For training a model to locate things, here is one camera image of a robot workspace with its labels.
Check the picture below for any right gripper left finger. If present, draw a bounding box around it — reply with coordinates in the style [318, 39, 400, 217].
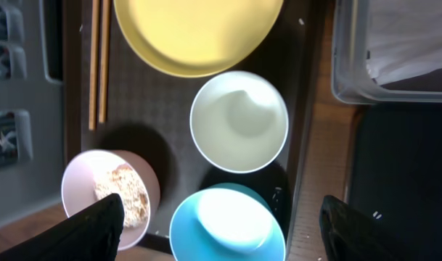
[0, 194, 124, 261]

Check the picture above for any white cup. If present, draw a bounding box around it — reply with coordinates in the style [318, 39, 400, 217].
[189, 71, 289, 174]

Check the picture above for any clear plastic bin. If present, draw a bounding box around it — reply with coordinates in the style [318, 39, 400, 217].
[332, 0, 442, 104]

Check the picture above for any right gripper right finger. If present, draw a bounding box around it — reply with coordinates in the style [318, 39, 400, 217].
[319, 195, 406, 261]

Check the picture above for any white paper napkin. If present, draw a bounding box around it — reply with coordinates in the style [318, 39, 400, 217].
[367, 0, 442, 85]

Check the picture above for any yellow round plate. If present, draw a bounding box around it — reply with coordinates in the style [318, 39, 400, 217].
[113, 0, 284, 78]

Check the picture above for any light blue bowl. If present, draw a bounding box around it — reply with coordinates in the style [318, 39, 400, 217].
[169, 183, 286, 261]

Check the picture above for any black rectangular tray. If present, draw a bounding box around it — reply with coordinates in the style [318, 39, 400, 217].
[348, 104, 442, 260]

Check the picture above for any dark brown serving tray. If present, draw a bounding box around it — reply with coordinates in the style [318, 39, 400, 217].
[65, 1, 329, 253]

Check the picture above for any grey dishwasher rack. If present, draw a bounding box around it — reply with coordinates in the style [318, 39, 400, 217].
[0, 0, 65, 228]

